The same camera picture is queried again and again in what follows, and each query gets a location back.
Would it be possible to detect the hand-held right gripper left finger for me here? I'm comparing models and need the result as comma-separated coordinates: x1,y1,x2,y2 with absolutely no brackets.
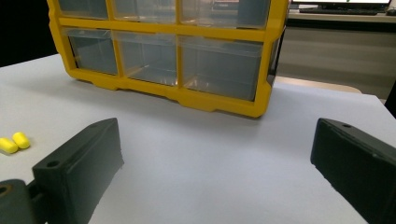
32,117,125,224

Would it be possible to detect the yellow and black drawer organizer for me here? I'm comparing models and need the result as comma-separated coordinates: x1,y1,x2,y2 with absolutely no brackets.
46,0,290,119

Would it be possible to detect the background desk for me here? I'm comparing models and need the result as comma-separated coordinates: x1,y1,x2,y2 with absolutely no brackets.
288,11,396,25

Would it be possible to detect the beige wooden table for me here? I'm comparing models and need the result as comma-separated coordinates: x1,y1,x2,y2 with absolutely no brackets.
274,76,363,94

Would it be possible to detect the set of clear organizer bins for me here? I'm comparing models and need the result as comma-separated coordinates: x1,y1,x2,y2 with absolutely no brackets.
57,0,271,102

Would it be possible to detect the yellow foam earplug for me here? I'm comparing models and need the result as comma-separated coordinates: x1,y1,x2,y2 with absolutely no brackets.
12,131,31,149
0,137,19,154

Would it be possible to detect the black keyboard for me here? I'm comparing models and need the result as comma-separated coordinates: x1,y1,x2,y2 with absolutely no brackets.
298,7,379,17

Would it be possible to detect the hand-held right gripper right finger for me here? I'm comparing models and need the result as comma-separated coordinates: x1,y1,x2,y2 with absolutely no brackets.
310,117,396,224

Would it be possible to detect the clear plastic drawer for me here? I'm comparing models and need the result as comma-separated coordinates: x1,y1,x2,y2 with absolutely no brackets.
62,27,119,76

